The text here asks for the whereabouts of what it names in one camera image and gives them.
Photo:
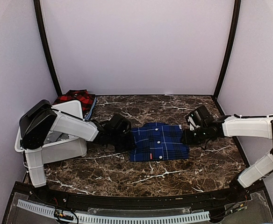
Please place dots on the blue plaid long sleeve shirt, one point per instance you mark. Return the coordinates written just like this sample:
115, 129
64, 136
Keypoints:
158, 142

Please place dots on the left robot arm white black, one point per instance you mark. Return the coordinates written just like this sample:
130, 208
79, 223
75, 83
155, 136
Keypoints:
42, 118

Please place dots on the grey shirt in basket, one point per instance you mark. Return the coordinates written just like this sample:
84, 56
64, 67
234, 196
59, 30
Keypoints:
55, 136

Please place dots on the red black plaid folded shirt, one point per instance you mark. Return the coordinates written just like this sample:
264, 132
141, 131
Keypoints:
86, 99

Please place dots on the white plastic laundry basket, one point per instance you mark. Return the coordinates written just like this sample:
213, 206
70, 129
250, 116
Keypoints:
65, 149

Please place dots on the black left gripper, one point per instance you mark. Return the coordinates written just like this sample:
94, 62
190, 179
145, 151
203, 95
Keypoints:
130, 145

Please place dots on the white slotted cable duct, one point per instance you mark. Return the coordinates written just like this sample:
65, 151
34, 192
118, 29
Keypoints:
102, 216

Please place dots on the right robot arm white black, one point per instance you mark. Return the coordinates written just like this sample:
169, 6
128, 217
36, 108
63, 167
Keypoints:
203, 127

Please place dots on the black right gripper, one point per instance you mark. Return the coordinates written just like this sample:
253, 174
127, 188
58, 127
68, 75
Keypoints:
187, 139

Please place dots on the black corner frame post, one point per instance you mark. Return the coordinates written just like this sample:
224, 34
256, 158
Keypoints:
45, 45
229, 47

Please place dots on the black corner frame post right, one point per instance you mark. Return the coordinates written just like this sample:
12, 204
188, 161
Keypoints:
229, 47

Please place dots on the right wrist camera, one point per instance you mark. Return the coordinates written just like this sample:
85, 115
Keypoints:
191, 123

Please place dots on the black corner frame post left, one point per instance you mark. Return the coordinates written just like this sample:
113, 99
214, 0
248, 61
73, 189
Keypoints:
45, 45

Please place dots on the black front rail base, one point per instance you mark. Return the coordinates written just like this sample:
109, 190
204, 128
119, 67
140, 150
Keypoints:
218, 202

